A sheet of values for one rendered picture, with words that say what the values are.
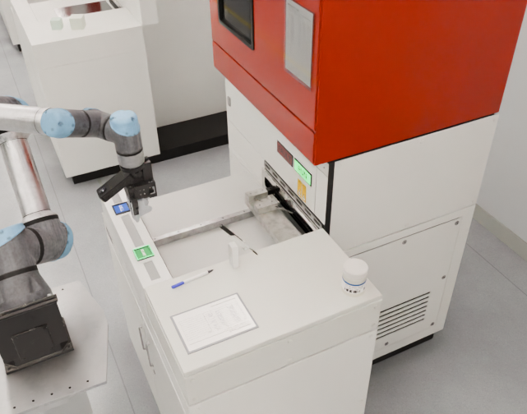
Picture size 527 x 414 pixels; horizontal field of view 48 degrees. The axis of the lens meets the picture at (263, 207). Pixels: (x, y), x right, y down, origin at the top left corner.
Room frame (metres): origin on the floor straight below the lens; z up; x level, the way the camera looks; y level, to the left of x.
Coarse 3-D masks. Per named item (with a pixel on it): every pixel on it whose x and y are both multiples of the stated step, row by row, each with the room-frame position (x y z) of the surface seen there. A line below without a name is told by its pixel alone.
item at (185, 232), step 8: (224, 216) 1.74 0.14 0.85; (232, 216) 1.74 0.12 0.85; (240, 216) 1.75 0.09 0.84; (248, 216) 1.76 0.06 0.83; (200, 224) 1.69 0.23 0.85; (208, 224) 1.69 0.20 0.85; (216, 224) 1.71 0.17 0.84; (224, 224) 1.72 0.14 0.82; (176, 232) 1.65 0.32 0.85; (184, 232) 1.65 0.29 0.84; (192, 232) 1.66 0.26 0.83; (200, 232) 1.68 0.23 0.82; (160, 240) 1.61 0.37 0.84; (168, 240) 1.62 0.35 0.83; (176, 240) 1.64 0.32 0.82
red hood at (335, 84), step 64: (256, 0) 1.86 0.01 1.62; (320, 0) 1.51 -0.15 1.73; (384, 0) 1.59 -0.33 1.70; (448, 0) 1.69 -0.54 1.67; (512, 0) 1.80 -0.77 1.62; (256, 64) 1.87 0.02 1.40; (320, 64) 1.51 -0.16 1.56; (384, 64) 1.60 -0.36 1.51; (448, 64) 1.71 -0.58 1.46; (320, 128) 1.51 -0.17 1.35; (384, 128) 1.62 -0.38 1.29
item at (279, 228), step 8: (256, 200) 1.79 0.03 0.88; (264, 200) 1.79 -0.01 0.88; (256, 216) 1.72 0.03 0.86; (264, 216) 1.70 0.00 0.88; (272, 216) 1.70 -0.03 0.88; (280, 216) 1.69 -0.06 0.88; (264, 224) 1.66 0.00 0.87; (272, 224) 1.65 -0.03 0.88; (280, 224) 1.65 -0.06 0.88; (288, 224) 1.65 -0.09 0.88; (272, 232) 1.60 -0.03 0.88; (280, 232) 1.60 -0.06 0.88; (288, 232) 1.60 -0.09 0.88; (296, 232) 1.60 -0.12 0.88; (280, 240) 1.56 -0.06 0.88
